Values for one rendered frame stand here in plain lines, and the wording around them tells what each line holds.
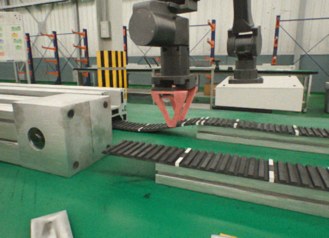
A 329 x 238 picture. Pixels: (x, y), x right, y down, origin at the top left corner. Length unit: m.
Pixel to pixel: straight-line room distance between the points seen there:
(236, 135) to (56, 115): 0.31
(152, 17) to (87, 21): 10.21
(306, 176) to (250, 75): 0.63
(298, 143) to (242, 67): 0.48
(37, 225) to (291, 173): 0.25
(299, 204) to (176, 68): 0.30
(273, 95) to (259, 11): 7.31
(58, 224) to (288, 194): 0.22
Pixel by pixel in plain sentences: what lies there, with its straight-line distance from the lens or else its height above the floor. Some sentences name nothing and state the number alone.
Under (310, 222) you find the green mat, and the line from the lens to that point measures 0.28.
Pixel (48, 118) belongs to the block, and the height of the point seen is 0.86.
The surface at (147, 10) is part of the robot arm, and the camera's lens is 0.40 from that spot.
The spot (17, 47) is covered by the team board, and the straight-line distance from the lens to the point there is 6.07.
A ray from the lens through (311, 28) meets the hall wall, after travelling 8.05.
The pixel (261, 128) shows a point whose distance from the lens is 0.45.
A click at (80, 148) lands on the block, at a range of 0.35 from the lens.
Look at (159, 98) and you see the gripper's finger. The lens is 0.45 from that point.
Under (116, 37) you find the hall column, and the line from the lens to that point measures 3.78.
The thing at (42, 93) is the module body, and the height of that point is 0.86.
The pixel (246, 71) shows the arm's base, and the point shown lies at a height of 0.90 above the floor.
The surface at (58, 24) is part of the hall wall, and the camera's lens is 11.61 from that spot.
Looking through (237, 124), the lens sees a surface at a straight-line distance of 0.45.
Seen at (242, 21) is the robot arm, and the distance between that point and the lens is 0.85.
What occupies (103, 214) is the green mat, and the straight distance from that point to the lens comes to 0.26.
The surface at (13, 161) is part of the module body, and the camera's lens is 0.42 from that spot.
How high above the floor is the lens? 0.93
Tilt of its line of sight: 13 degrees down
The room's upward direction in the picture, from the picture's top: straight up
